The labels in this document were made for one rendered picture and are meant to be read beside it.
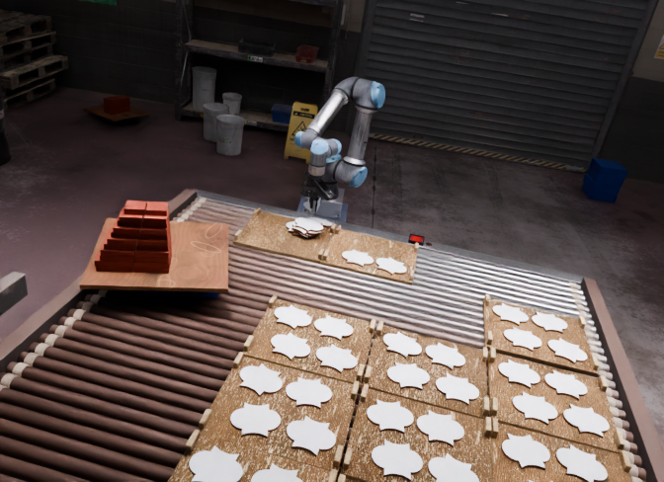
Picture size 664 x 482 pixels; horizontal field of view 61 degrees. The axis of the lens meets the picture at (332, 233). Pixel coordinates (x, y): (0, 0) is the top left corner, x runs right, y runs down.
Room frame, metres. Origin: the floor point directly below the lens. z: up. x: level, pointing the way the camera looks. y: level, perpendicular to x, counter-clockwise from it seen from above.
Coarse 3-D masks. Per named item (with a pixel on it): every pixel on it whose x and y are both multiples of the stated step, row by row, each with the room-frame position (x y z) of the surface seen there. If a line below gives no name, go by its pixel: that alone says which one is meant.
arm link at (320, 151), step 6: (312, 144) 2.41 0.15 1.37; (318, 144) 2.39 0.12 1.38; (324, 144) 2.40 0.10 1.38; (312, 150) 2.40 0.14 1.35; (318, 150) 2.39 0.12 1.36; (324, 150) 2.40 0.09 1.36; (330, 150) 2.45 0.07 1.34; (312, 156) 2.40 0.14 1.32; (318, 156) 2.39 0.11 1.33; (324, 156) 2.40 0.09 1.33; (312, 162) 2.39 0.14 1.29; (318, 162) 2.39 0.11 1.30; (324, 162) 2.41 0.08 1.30
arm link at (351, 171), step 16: (368, 80) 2.81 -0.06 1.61; (352, 96) 2.79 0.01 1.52; (368, 96) 2.74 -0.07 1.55; (384, 96) 2.81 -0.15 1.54; (368, 112) 2.75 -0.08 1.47; (368, 128) 2.75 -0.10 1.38; (352, 144) 2.74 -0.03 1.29; (352, 160) 2.71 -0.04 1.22; (336, 176) 2.72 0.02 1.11; (352, 176) 2.69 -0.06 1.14
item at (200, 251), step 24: (192, 240) 1.97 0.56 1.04; (216, 240) 2.00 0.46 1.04; (192, 264) 1.80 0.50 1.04; (216, 264) 1.82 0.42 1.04; (96, 288) 1.57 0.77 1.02; (120, 288) 1.59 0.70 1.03; (144, 288) 1.61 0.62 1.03; (168, 288) 1.63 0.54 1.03; (192, 288) 1.65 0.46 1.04; (216, 288) 1.67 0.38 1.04
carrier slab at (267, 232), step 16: (256, 224) 2.39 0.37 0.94; (272, 224) 2.42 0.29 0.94; (240, 240) 2.22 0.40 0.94; (256, 240) 2.24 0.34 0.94; (272, 240) 2.26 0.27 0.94; (288, 240) 2.29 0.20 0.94; (304, 240) 2.31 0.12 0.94; (320, 240) 2.34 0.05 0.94; (288, 256) 2.17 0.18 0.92; (304, 256) 2.17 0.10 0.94
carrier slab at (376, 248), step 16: (336, 240) 2.36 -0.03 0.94; (352, 240) 2.39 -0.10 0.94; (368, 240) 2.41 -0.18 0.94; (384, 240) 2.44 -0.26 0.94; (336, 256) 2.21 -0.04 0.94; (384, 256) 2.28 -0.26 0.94; (400, 256) 2.31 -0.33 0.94; (416, 256) 2.33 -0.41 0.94; (368, 272) 2.12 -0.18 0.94; (384, 272) 2.14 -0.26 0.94
